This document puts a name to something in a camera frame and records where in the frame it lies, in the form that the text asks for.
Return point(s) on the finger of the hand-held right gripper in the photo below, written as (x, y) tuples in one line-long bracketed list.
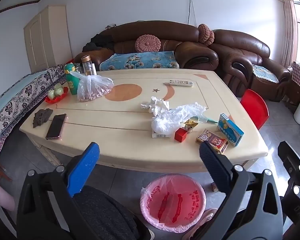
[(291, 157)]

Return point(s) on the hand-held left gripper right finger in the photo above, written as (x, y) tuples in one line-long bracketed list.
[(215, 166)]

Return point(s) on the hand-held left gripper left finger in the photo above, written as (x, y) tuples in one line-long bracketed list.
[(83, 170)]

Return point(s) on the red and gold card box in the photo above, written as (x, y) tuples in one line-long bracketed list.
[(211, 141)]

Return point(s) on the blue medicine box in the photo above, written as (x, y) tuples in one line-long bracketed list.
[(231, 130)]

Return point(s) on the pink-lined trash bin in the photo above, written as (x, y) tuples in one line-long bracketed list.
[(172, 202)]

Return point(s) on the white box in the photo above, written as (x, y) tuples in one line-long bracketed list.
[(161, 135)]

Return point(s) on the clear plastic bag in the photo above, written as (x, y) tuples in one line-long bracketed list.
[(170, 118)]

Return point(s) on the small pack on floor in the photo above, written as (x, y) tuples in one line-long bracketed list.
[(214, 187)]

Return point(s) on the white appliance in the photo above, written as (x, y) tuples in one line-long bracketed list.
[(299, 112)]

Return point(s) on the small red box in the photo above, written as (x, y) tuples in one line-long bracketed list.
[(180, 135)]

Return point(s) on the person's leg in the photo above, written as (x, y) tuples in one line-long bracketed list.
[(102, 212)]

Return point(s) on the gold foil wrapper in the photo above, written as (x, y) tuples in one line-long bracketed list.
[(190, 125)]

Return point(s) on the pink smartphone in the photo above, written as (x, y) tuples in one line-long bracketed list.
[(56, 126)]

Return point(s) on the pink shoe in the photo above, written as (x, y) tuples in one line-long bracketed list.
[(205, 218)]

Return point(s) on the red plastic stool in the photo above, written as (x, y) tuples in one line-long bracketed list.
[(255, 107)]

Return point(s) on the red plate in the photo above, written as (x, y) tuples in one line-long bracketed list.
[(57, 98)]

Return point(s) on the clear bag of nuts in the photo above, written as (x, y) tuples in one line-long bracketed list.
[(93, 90)]

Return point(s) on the green fruit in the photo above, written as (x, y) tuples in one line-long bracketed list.
[(51, 94), (59, 90)]

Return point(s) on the crumpled white tissue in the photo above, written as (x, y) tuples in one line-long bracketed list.
[(156, 105)]

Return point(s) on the teal lace seat cover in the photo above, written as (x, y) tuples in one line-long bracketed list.
[(265, 73)]

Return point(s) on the green cartoon water bottle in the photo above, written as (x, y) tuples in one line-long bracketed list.
[(72, 81)]

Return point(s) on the white remote control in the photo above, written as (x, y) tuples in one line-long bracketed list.
[(178, 83)]

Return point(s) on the small glass jar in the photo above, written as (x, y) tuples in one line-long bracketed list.
[(78, 68)]

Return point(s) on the glass bottle with bronze cap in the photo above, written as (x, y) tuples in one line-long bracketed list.
[(88, 66)]

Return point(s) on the blue patterned cushion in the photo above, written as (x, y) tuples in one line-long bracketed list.
[(140, 60)]

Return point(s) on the brown leather armchair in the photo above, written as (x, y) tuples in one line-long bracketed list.
[(240, 42)]

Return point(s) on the dark clothing pile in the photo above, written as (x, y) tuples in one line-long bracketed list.
[(98, 41)]

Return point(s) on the beige curtain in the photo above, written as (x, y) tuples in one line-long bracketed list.
[(288, 25)]

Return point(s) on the round pink knitted cushion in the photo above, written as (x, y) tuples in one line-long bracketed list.
[(148, 44), (205, 33)]

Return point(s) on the cream wardrobe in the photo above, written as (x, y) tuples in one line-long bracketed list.
[(50, 37)]

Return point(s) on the brown leather sofa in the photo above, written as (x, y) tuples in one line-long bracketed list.
[(165, 31)]

